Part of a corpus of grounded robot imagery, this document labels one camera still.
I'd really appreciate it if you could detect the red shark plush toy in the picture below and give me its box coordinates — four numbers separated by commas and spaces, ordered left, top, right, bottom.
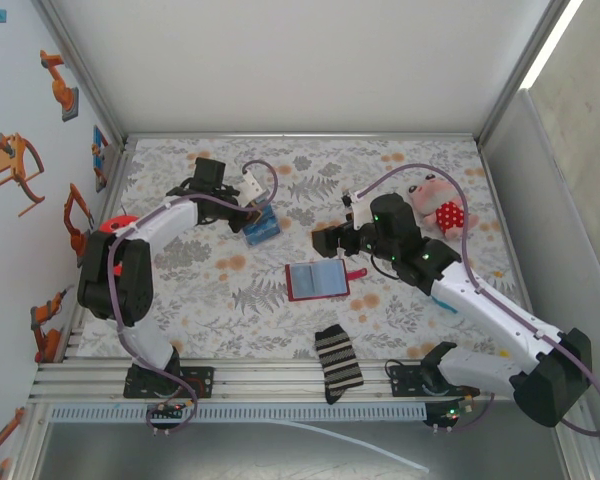
99, 213, 137, 235

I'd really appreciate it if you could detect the pink frog plush toy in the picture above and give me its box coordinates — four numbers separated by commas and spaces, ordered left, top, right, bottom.
406, 172, 481, 242

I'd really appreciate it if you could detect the aluminium frame beam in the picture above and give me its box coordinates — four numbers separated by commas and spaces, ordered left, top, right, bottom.
27, 357, 589, 405

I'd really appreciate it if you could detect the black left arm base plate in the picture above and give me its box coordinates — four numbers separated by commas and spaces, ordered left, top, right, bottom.
123, 366, 216, 400

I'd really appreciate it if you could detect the aluminium frame leg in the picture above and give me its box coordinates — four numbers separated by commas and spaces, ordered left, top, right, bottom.
547, 399, 600, 480
12, 402, 54, 480

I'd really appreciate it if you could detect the aluminium frame rail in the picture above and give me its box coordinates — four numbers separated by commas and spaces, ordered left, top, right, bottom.
54, 139, 139, 364
477, 139, 549, 361

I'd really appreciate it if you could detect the teal blue fabric piece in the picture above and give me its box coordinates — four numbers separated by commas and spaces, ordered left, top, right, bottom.
431, 293, 457, 316

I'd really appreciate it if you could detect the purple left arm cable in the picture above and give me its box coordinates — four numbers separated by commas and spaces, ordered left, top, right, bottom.
107, 159, 280, 436

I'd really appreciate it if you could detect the red card holder wallet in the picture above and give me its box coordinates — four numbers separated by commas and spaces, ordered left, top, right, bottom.
284, 259, 370, 304

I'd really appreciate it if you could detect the aluminium frame post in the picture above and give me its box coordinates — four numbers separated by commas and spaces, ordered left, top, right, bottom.
472, 0, 574, 146
32, 0, 129, 146

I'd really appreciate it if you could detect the blue credit card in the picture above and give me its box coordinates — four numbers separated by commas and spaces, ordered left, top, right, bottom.
244, 213, 284, 247

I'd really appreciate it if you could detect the white plastic tube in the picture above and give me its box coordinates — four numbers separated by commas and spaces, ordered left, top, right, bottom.
259, 418, 431, 474

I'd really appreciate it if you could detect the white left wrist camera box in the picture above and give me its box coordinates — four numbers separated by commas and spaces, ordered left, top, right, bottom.
239, 168, 270, 205

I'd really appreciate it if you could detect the blue orange machine wall sticker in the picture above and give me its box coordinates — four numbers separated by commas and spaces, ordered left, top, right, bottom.
91, 124, 111, 194

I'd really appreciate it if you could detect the black beige striped sock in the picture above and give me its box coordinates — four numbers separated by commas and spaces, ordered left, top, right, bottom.
313, 323, 365, 405

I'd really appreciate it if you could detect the white slotted cable duct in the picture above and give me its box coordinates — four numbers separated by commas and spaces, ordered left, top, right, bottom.
49, 403, 429, 422

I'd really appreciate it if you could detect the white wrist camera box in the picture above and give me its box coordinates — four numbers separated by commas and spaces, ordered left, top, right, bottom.
342, 188, 377, 230
239, 168, 270, 205

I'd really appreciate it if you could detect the floral patterned table mat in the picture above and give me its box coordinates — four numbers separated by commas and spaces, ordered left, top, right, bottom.
77, 137, 540, 362

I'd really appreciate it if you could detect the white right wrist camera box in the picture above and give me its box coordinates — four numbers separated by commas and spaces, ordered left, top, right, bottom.
342, 188, 377, 230

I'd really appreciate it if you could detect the white light strip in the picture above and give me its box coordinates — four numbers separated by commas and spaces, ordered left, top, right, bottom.
519, 0, 589, 91

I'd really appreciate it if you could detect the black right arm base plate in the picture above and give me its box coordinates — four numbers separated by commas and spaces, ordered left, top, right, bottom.
389, 362, 481, 399

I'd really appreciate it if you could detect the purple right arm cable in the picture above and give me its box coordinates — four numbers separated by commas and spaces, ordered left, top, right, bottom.
352, 163, 600, 437

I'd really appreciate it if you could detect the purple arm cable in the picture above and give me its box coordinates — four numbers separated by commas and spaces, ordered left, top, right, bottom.
352, 163, 600, 437
107, 159, 280, 436

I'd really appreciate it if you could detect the orange gripper claw wall sticker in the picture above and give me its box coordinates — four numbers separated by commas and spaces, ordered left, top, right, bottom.
0, 132, 47, 218

